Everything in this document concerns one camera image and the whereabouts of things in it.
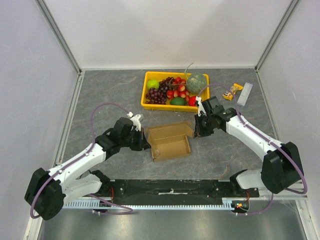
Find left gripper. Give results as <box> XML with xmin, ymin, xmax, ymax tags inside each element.
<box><xmin>120</xmin><ymin>127</ymin><xmax>151</xmax><ymax>152</ymax></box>

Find brown cardboard box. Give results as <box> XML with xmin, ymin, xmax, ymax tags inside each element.
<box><xmin>146</xmin><ymin>121</ymin><xmax>194</xmax><ymax>162</ymax></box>

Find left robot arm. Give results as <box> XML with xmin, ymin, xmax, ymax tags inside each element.
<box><xmin>24</xmin><ymin>113</ymin><xmax>151</xmax><ymax>221</ymax></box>

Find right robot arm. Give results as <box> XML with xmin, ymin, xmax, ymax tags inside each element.
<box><xmin>194</xmin><ymin>96</ymin><xmax>308</xmax><ymax>197</ymax></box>

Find grey slim box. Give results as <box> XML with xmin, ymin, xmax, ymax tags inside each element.
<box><xmin>236</xmin><ymin>82</ymin><xmax>253</xmax><ymax>110</ymax></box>

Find red tomato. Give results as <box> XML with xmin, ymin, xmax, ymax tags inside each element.
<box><xmin>188</xmin><ymin>95</ymin><xmax>197</xmax><ymax>107</ymax></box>

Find green avocado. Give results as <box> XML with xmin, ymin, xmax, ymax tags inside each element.
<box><xmin>170</xmin><ymin>97</ymin><xmax>187</xmax><ymax>106</ymax></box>

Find yellow candy bar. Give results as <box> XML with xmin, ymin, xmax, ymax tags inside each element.
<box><xmin>222</xmin><ymin>83</ymin><xmax>244</xmax><ymax>101</ymax></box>

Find red strawberry cluster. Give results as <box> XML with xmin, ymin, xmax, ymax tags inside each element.
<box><xmin>165</xmin><ymin>76</ymin><xmax>190</xmax><ymax>99</ymax></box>

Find green netted melon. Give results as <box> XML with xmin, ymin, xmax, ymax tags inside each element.
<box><xmin>184</xmin><ymin>63</ymin><xmax>207</xmax><ymax>95</ymax></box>

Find purple grape bunch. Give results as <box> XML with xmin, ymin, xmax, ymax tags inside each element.
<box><xmin>145</xmin><ymin>78</ymin><xmax>169</xmax><ymax>105</ymax></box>

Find green apple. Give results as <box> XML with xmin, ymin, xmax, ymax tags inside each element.
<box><xmin>146</xmin><ymin>79</ymin><xmax>160</xmax><ymax>89</ymax></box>

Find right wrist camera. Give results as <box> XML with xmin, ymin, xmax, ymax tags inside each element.
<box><xmin>195</xmin><ymin>96</ymin><xmax>207</xmax><ymax>117</ymax></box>

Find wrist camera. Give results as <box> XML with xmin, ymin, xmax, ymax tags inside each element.
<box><xmin>126</xmin><ymin>112</ymin><xmax>144</xmax><ymax>132</ymax></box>
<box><xmin>195</xmin><ymin>96</ymin><xmax>207</xmax><ymax>117</ymax></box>

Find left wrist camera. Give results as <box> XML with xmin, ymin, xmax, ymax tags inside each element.
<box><xmin>126</xmin><ymin>112</ymin><xmax>144</xmax><ymax>132</ymax></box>

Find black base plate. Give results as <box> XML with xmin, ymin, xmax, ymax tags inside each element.
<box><xmin>96</xmin><ymin>179</ymin><xmax>260</xmax><ymax>206</ymax></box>

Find slotted cable duct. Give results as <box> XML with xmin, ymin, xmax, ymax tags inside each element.
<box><xmin>62</xmin><ymin>197</ymin><xmax>239</xmax><ymax>211</ymax></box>

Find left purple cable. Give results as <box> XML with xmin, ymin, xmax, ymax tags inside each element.
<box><xmin>29</xmin><ymin>101</ymin><xmax>135</xmax><ymax>220</ymax></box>

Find purple cable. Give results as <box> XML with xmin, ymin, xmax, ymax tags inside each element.
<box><xmin>197</xmin><ymin>83</ymin><xmax>309</xmax><ymax>216</ymax></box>
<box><xmin>29</xmin><ymin>101</ymin><xmax>135</xmax><ymax>220</ymax></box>

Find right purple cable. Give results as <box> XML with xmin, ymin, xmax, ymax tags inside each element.
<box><xmin>197</xmin><ymin>83</ymin><xmax>309</xmax><ymax>216</ymax></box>

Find right aluminium frame post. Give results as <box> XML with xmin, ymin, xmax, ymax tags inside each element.
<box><xmin>254</xmin><ymin>0</ymin><xmax>300</xmax><ymax>73</ymax></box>

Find aluminium frame post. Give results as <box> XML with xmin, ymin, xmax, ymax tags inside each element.
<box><xmin>35</xmin><ymin>0</ymin><xmax>82</xmax><ymax>74</ymax></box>
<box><xmin>254</xmin><ymin>0</ymin><xmax>300</xmax><ymax>73</ymax></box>

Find left aluminium frame post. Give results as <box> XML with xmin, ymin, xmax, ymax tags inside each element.
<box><xmin>35</xmin><ymin>0</ymin><xmax>82</xmax><ymax>74</ymax></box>

